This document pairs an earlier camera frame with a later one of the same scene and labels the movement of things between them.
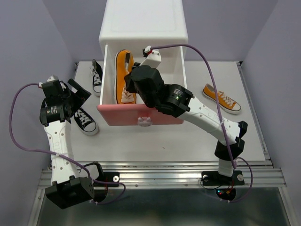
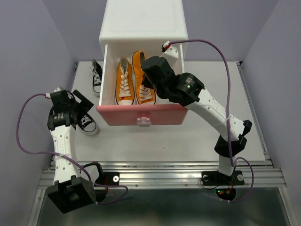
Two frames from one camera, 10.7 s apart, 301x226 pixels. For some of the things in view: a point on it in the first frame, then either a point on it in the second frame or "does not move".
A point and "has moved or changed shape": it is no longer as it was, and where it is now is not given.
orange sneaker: [226, 103] has moved or changed shape
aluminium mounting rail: [258, 174] does not move
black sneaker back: [96, 70] does not move
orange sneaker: [123, 61] has moved or changed shape
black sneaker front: [85, 122] does not move
